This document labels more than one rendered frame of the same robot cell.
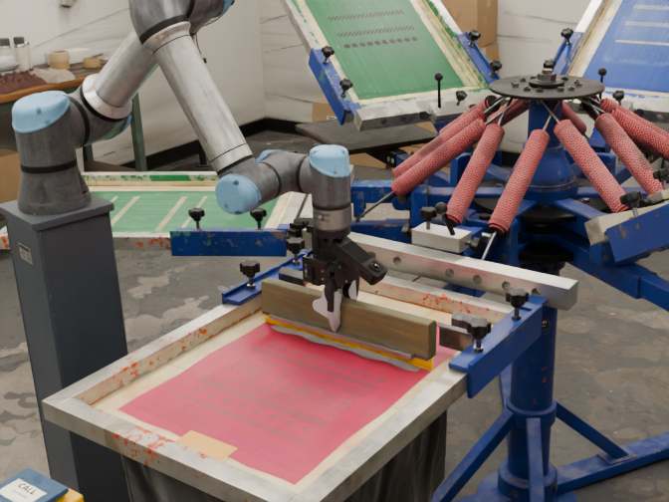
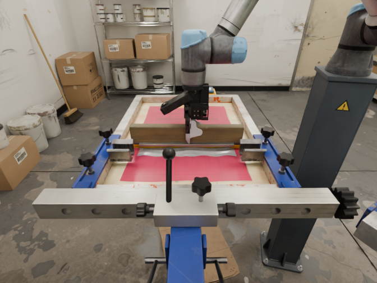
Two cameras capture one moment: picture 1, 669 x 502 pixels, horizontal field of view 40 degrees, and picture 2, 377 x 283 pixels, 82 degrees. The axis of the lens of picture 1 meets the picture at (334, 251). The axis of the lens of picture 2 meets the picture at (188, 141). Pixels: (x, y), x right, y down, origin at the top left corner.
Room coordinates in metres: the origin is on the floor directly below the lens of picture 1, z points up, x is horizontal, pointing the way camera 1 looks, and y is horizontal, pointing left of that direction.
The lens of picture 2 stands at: (2.22, -0.42, 1.41)
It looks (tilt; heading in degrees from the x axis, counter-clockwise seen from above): 31 degrees down; 143
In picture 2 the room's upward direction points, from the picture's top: straight up
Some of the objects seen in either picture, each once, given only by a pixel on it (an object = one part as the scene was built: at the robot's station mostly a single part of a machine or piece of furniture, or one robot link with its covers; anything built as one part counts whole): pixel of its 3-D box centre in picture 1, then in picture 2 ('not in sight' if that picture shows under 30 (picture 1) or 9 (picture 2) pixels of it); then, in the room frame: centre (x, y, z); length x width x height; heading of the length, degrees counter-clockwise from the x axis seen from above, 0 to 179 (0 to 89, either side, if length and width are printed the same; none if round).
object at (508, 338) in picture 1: (497, 346); (102, 163); (1.59, -0.31, 0.98); 0.30 x 0.05 x 0.07; 143
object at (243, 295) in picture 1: (275, 286); (270, 163); (1.93, 0.14, 0.98); 0.30 x 0.05 x 0.07; 143
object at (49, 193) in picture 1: (51, 181); (352, 58); (1.90, 0.60, 1.25); 0.15 x 0.15 x 0.10
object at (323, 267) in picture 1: (330, 254); (195, 101); (1.68, 0.01, 1.14); 0.09 x 0.08 x 0.12; 53
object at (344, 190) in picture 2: (304, 235); (335, 202); (2.14, 0.07, 1.02); 0.07 x 0.06 x 0.07; 143
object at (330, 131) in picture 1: (421, 168); not in sight; (3.03, -0.31, 0.91); 1.34 x 0.40 x 0.08; 23
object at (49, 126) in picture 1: (46, 126); (366, 23); (1.91, 0.59, 1.37); 0.13 x 0.12 x 0.14; 147
